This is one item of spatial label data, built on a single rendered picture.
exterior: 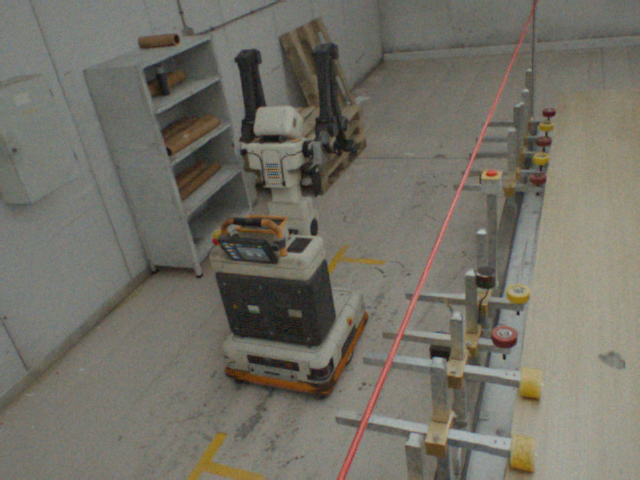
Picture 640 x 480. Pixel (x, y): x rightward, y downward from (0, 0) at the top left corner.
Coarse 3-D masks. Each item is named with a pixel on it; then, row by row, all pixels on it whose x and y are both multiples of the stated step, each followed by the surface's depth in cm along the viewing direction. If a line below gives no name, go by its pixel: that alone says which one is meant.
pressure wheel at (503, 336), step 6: (498, 330) 190; (504, 330) 190; (510, 330) 189; (492, 336) 189; (498, 336) 187; (504, 336) 187; (510, 336) 187; (516, 336) 187; (498, 342) 187; (504, 342) 186; (510, 342) 186; (516, 342) 187
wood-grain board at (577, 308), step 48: (576, 96) 380; (624, 96) 367; (576, 144) 313; (624, 144) 304; (576, 192) 266; (624, 192) 259; (576, 240) 231; (624, 240) 226; (576, 288) 204; (624, 288) 200; (528, 336) 186; (576, 336) 183; (624, 336) 180; (576, 384) 166; (624, 384) 163; (528, 432) 154; (576, 432) 151; (624, 432) 149
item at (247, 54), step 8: (240, 56) 296; (248, 56) 295; (240, 64) 296; (248, 64) 296; (240, 72) 298; (248, 72) 298; (240, 80) 300; (248, 80) 299; (248, 88) 300; (248, 96) 301; (248, 104) 303; (248, 112) 304; (256, 112) 307; (248, 120) 306; (256, 136) 308
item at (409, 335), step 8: (384, 328) 207; (392, 328) 207; (384, 336) 207; (392, 336) 205; (408, 336) 202; (416, 336) 201; (424, 336) 200; (432, 336) 199; (440, 336) 199; (448, 336) 198; (440, 344) 199; (448, 344) 198; (480, 344) 193; (488, 344) 192; (496, 352) 192; (504, 352) 190
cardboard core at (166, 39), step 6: (144, 36) 406; (150, 36) 403; (156, 36) 400; (162, 36) 398; (168, 36) 396; (174, 36) 399; (138, 42) 406; (144, 42) 404; (150, 42) 402; (156, 42) 401; (162, 42) 399; (168, 42) 397; (174, 42) 397
